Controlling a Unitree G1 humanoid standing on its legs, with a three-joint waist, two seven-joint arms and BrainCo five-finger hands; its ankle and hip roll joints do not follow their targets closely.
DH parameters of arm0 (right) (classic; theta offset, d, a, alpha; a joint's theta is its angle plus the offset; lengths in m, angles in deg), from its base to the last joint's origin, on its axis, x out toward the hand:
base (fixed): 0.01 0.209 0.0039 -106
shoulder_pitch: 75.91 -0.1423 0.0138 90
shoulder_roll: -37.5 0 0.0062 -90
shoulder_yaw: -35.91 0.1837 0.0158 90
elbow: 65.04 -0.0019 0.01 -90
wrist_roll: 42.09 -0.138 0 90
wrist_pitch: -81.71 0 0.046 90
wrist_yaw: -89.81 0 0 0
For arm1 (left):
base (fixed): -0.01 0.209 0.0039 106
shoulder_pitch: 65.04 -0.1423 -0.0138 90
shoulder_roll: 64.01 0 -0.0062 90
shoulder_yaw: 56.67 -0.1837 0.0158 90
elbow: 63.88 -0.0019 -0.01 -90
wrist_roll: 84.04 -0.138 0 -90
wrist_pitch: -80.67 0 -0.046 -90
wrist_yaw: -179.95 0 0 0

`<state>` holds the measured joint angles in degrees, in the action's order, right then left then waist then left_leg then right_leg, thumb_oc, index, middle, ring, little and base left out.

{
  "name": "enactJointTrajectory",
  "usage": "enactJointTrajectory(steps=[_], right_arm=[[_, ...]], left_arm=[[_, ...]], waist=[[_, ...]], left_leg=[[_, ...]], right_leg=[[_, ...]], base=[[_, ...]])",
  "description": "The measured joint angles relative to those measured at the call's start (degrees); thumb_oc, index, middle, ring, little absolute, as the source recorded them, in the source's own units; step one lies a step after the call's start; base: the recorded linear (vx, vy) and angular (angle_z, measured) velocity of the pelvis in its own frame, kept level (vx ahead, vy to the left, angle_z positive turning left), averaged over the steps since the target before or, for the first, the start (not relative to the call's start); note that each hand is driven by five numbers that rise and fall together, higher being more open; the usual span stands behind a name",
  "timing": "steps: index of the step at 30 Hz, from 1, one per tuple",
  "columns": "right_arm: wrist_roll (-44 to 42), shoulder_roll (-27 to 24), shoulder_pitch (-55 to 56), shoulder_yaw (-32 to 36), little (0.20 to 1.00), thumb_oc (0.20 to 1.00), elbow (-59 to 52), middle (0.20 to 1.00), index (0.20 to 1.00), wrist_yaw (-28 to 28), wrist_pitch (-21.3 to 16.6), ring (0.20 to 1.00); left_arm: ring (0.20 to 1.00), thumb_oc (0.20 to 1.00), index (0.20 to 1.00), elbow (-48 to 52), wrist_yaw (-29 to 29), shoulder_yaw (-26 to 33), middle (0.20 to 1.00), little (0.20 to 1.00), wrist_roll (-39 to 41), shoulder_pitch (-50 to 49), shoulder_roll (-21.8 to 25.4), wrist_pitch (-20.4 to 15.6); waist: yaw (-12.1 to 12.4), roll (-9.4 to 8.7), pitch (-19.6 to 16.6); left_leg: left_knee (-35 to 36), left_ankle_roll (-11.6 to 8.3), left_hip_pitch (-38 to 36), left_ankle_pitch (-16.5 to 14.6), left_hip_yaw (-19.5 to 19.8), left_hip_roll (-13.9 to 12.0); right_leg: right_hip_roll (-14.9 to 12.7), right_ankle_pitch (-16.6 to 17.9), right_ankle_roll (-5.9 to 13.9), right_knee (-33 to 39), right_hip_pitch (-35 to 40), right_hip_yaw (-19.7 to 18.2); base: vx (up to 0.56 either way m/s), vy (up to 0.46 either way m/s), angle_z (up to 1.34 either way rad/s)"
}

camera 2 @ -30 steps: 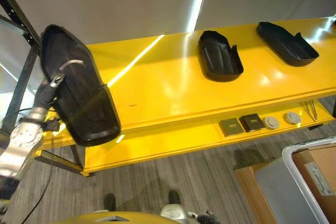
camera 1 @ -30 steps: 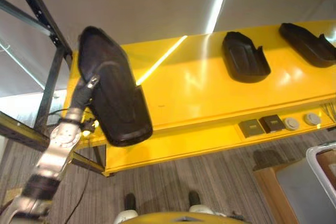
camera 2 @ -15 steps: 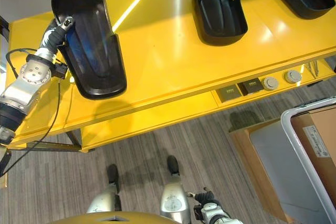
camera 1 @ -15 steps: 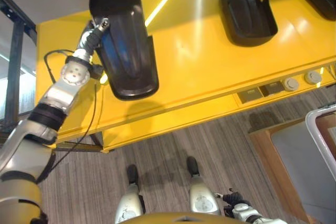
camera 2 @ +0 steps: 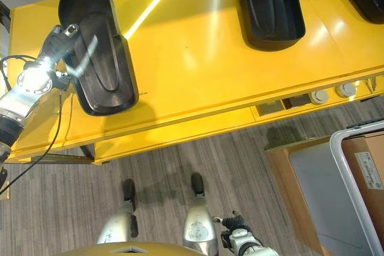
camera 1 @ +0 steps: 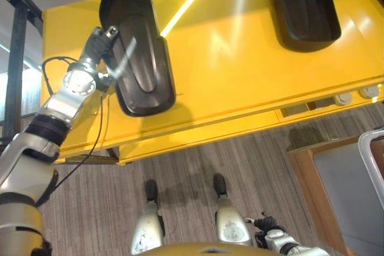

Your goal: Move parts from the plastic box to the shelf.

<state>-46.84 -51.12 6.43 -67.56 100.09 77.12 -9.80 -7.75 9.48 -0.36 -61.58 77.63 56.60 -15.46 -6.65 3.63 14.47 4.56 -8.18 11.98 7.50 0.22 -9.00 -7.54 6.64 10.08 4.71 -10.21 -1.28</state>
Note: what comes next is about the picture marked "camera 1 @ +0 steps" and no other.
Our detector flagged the grey plastic box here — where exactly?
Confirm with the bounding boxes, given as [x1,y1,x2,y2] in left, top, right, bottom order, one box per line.
[358,128,384,210]

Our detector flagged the black sole-shaped part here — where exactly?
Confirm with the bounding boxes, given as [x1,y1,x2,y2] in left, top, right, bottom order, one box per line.
[268,0,343,53]
[98,0,176,118]

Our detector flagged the silver robot left leg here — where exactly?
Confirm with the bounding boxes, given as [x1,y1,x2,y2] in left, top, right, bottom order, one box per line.
[130,179,166,256]

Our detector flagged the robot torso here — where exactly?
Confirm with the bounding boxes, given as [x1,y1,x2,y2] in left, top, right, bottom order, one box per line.
[140,240,272,256]

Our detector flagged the black metal frame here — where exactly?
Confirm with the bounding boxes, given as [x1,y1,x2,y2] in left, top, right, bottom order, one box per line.
[0,0,44,146]

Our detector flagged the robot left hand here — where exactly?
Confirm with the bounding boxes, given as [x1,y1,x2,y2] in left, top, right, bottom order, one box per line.
[80,26,120,65]

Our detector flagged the silver robot leg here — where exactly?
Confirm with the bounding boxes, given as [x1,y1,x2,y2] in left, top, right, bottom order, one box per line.
[130,179,166,256]
[212,173,254,247]

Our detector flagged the yellow metal shelf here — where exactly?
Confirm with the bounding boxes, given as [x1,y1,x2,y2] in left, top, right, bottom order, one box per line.
[41,0,384,166]

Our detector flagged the round white shelf knob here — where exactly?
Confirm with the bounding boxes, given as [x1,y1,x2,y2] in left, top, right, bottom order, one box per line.
[358,85,381,100]
[334,92,353,107]

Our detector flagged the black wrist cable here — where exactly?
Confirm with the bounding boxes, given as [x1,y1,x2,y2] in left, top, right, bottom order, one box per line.
[41,56,109,188]

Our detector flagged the silver robot right leg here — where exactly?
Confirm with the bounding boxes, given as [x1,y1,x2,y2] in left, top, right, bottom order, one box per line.
[212,173,254,247]

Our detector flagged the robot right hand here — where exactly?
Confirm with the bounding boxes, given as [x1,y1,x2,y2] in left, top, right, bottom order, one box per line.
[244,210,286,235]

